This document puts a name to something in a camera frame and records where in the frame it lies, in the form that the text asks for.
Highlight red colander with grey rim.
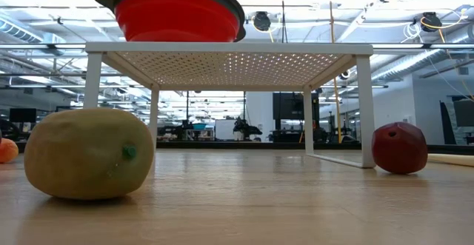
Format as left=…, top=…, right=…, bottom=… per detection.
left=90, top=0, right=247, bottom=43

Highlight red toy apple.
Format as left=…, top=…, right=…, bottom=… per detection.
left=371, top=121, right=429, bottom=175

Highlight brown-green toy kiwi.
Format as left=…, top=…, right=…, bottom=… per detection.
left=24, top=107, right=156, bottom=201

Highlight small orange-red toy fruit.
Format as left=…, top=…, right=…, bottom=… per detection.
left=0, top=137, right=19, bottom=164

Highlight white perforated shelf riser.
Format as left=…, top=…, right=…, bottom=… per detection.
left=77, top=41, right=377, bottom=170

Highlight large black screen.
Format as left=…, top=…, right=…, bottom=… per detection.
left=273, top=92, right=320, bottom=121

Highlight black background robot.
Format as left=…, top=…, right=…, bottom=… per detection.
left=233, top=117, right=263, bottom=142

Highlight white board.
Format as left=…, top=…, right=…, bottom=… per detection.
left=214, top=118, right=238, bottom=141

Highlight small black monitor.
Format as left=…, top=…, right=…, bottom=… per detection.
left=9, top=107, right=37, bottom=124

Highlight black hanging cable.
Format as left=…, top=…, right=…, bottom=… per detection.
left=280, top=0, right=289, bottom=44

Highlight yellow hanging cord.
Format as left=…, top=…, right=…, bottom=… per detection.
left=327, top=0, right=344, bottom=145

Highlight black ceiling cord reel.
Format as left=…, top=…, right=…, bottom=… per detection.
left=420, top=11, right=444, bottom=33
left=253, top=10, right=272, bottom=32

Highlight black wall screen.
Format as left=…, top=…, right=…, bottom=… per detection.
left=439, top=95, right=474, bottom=146

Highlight knife with wooden handle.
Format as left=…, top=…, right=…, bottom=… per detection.
left=427, top=153, right=474, bottom=167

